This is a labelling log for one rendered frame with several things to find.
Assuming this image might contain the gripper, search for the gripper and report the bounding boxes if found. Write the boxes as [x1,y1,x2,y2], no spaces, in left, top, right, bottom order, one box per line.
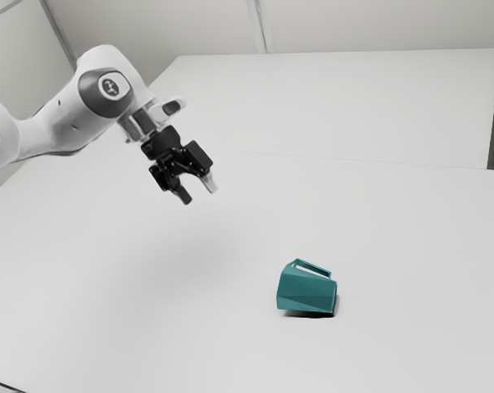
[139,124,219,206]

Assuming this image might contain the teal faceted mug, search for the teal faceted mug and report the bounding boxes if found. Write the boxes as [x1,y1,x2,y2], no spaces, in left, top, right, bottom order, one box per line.
[275,257,338,318]

